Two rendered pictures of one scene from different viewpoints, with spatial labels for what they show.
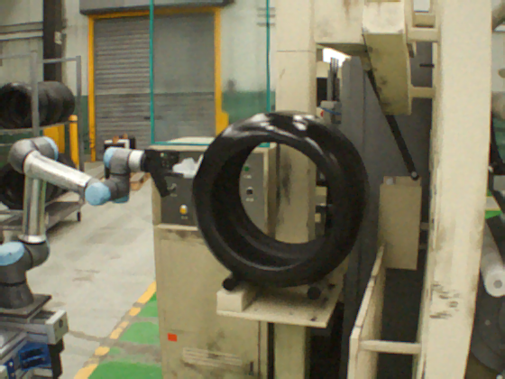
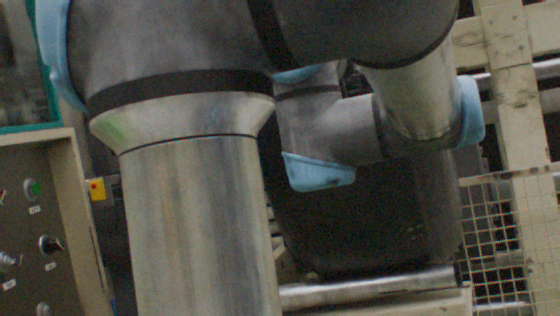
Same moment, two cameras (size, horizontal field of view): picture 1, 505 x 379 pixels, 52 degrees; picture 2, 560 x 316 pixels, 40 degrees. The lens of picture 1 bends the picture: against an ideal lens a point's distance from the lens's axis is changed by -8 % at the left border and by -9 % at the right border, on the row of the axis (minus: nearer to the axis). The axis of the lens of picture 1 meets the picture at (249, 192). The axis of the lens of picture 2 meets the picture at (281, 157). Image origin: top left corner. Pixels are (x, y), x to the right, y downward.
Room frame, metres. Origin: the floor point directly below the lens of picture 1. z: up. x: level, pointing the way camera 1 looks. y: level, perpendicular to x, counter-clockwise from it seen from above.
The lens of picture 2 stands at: (2.04, 1.32, 1.21)
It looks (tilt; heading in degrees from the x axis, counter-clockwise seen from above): 3 degrees down; 267
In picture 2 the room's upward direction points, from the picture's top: 11 degrees counter-clockwise
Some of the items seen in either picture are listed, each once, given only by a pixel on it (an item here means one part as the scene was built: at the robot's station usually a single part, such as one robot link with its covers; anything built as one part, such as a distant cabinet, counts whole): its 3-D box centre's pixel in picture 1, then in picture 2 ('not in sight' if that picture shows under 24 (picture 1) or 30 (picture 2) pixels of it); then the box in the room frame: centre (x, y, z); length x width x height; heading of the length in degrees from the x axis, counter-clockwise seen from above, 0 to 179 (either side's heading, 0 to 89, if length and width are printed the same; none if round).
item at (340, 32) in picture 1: (371, 27); not in sight; (1.64, -0.36, 1.71); 0.61 x 0.25 x 0.15; 162
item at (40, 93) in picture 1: (36, 144); not in sight; (5.69, 2.27, 0.96); 1.36 x 0.71 x 1.92; 173
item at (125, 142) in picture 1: (119, 160); not in sight; (8.70, 2.05, 0.38); 1.20 x 0.80 x 0.76; 1
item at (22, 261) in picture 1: (12, 261); not in sight; (1.96, 0.93, 0.88); 0.13 x 0.12 x 0.14; 163
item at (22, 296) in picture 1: (13, 290); not in sight; (1.96, 0.94, 0.77); 0.15 x 0.15 x 0.10
